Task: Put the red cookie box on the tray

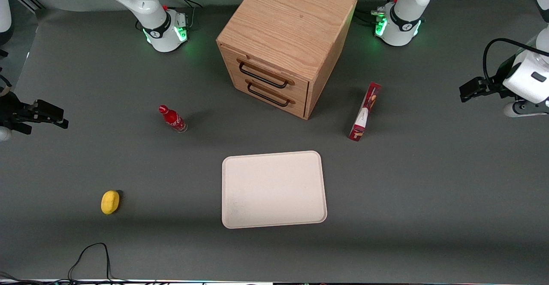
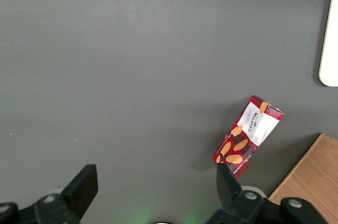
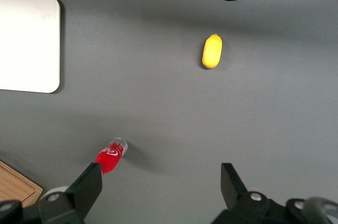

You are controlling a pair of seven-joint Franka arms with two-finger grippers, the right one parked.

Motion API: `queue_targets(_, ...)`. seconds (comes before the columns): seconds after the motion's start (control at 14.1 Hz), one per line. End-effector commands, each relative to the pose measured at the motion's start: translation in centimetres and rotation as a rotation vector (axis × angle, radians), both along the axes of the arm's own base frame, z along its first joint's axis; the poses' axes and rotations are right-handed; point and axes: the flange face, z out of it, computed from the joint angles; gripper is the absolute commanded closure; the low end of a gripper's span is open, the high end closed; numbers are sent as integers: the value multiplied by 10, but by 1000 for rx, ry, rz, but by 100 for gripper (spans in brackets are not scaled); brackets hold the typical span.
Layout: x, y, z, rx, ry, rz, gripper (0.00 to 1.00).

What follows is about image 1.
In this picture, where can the red cola bottle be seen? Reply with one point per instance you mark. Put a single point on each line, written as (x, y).
(173, 120)

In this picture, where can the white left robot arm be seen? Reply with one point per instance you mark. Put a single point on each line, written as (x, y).
(403, 6)

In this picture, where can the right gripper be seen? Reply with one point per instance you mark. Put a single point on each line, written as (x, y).
(12, 112)

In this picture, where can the wooden drawer front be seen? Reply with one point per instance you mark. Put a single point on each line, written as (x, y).
(300, 108)
(298, 88)

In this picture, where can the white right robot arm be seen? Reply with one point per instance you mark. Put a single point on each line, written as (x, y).
(159, 25)

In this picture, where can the beige plastic tray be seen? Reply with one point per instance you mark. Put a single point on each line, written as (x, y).
(274, 190)

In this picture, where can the yellow lemon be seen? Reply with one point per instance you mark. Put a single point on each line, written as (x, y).
(110, 202)

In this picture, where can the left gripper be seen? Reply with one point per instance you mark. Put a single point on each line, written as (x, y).
(496, 86)

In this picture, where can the red cookie box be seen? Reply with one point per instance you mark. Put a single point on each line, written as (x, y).
(364, 113)

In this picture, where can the wooden drawer cabinet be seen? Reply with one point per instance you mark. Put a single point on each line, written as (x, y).
(291, 19)

